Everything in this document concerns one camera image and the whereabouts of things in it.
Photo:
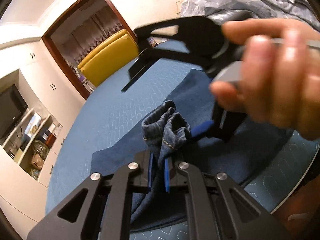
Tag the white wardrobe shelf unit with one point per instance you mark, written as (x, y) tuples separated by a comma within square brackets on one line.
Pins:
[(29, 152)]

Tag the yellow armchair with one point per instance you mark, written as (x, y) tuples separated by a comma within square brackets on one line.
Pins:
[(108, 57)]

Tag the teal quilted bed mattress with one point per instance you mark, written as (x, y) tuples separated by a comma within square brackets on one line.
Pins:
[(109, 114)]

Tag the person right hand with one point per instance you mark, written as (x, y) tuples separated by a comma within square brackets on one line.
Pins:
[(279, 74)]

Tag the small picture box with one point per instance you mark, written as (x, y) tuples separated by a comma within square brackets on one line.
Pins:
[(152, 42)]

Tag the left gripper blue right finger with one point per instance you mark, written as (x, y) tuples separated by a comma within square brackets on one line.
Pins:
[(167, 175)]

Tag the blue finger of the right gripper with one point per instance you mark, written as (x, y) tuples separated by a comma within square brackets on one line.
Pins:
[(202, 130)]

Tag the grey star pattern duvet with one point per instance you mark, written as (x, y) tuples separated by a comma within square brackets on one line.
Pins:
[(220, 11)]

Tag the black flat television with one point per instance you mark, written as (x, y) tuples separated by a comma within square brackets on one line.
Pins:
[(13, 106)]

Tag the lace window curtain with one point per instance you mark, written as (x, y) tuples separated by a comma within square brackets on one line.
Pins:
[(84, 30)]

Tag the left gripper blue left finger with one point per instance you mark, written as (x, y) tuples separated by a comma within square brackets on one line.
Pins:
[(150, 170)]

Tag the dark blue denim jeans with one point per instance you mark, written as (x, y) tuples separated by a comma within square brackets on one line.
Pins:
[(166, 132)]

